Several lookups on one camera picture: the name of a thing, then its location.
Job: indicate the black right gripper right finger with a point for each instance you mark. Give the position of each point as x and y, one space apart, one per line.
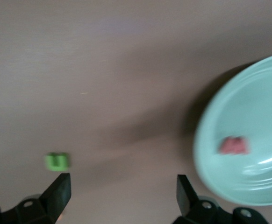
187 200

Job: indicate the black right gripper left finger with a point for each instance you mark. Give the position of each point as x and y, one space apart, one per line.
56 198

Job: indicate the green foam letter u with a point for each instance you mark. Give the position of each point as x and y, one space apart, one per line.
49 163

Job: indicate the pink foam letter w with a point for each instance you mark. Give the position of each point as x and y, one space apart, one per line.
234 145

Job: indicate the green plate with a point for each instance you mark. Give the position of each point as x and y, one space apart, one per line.
243 105

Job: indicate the brown table cover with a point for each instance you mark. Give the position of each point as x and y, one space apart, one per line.
80 58

